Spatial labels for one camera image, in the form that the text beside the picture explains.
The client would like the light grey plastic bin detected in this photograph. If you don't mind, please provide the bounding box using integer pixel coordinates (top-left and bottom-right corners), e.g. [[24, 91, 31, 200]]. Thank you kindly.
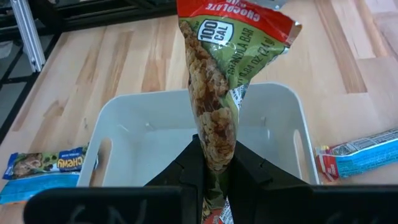
[[76, 81, 321, 188]]

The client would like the blue bar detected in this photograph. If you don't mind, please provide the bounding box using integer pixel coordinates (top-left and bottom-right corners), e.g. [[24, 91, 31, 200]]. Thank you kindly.
[[315, 128, 398, 182]]

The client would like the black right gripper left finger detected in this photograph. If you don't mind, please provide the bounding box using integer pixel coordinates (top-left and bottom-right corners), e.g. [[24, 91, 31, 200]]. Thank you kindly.
[[23, 134, 206, 224]]

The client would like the silver aluminium extrusion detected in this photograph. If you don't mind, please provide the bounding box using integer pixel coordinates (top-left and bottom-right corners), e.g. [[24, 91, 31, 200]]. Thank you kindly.
[[11, 0, 47, 73]]

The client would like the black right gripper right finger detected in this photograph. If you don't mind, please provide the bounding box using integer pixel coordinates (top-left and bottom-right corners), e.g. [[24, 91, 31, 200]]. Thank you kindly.
[[226, 141, 398, 224]]

